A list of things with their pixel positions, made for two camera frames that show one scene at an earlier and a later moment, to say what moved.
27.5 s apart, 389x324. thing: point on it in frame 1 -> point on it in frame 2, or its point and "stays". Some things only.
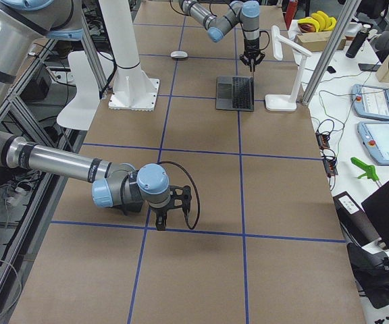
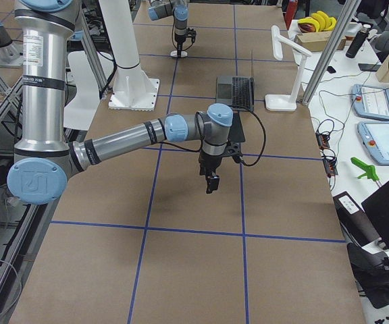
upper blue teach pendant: [373, 102] stays
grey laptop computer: [235, 92] stays
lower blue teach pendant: [385, 142] stays
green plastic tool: [369, 169] stays
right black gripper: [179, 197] -> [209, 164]
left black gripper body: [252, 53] -> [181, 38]
